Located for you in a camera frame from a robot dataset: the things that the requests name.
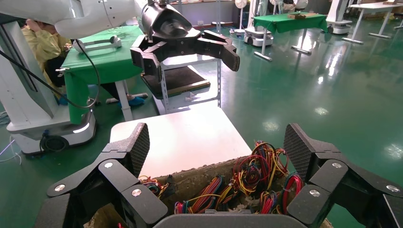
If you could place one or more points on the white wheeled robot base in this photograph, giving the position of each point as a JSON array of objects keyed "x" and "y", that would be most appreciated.
[
  {"x": 258, "y": 36},
  {"x": 340, "y": 26}
]

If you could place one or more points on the flat brown cardboard piece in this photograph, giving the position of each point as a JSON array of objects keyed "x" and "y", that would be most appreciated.
[{"x": 299, "y": 15}]

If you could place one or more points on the white table leg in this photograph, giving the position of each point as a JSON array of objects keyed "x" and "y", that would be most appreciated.
[{"x": 123, "y": 100}]

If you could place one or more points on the white desk with legs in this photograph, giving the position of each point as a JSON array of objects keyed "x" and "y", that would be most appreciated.
[{"x": 374, "y": 5}]

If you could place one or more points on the green tablecloth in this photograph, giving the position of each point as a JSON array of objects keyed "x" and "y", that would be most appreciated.
[{"x": 104, "y": 63}]

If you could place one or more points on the white standing fan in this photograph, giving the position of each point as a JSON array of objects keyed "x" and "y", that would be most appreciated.
[{"x": 241, "y": 3}]

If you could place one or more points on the blue shoe cover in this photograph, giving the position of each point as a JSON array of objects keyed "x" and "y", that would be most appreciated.
[{"x": 133, "y": 101}]

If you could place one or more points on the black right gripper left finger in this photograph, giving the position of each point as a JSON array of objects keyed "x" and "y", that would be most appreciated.
[{"x": 116, "y": 176}]

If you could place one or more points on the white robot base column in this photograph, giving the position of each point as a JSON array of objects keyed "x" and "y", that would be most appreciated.
[{"x": 31, "y": 107}]

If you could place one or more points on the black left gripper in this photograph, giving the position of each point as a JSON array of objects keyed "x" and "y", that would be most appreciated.
[{"x": 167, "y": 25}]

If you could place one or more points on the brown pulp cardboard box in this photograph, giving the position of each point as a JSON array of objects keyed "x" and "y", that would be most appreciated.
[{"x": 195, "y": 179}]

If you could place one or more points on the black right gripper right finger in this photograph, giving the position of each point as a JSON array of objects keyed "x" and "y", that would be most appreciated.
[{"x": 327, "y": 176}]

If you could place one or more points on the person in yellow coat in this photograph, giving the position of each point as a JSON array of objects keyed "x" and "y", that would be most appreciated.
[{"x": 44, "y": 44}]

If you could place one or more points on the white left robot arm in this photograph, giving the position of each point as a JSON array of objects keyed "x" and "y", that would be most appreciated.
[{"x": 94, "y": 15}]

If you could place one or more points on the black mat board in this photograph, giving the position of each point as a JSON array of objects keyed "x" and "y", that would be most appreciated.
[{"x": 179, "y": 80}]

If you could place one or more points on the grey metal shelf rack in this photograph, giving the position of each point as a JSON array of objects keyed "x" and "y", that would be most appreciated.
[{"x": 176, "y": 105}]

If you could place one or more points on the green cloth covered table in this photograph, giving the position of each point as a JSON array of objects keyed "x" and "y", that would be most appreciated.
[{"x": 283, "y": 23}]

